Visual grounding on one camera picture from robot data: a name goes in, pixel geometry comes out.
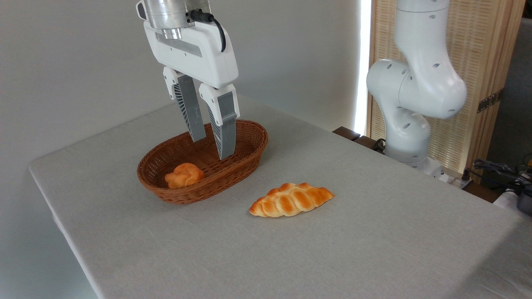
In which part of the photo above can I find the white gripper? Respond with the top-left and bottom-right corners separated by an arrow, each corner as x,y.
143,18 -> 241,160

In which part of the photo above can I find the long braided bread loaf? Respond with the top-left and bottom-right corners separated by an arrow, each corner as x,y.
249,182 -> 335,218

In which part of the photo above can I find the brown oval wicker basket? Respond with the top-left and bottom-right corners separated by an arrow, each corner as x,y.
137,120 -> 269,204

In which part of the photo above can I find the small knotted bread roll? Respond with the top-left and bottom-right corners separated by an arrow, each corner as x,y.
165,163 -> 205,189

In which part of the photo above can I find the dark wooden robot stand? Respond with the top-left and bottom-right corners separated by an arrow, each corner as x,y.
332,126 -> 501,204

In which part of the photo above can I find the grey tablecloth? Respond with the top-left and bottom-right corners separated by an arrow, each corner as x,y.
28,93 -> 532,299

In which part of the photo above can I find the white power strip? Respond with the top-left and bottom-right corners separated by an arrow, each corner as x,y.
440,171 -> 474,190

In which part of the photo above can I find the dark metal screen hinge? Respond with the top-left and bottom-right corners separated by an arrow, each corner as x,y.
477,88 -> 505,113

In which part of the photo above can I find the wooden bamboo folding screen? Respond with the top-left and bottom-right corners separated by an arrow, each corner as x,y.
367,0 -> 527,175

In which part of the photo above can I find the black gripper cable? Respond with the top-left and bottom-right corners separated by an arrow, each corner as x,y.
189,10 -> 227,53

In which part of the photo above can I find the black cable bundle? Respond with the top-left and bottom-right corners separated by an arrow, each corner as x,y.
473,159 -> 532,196

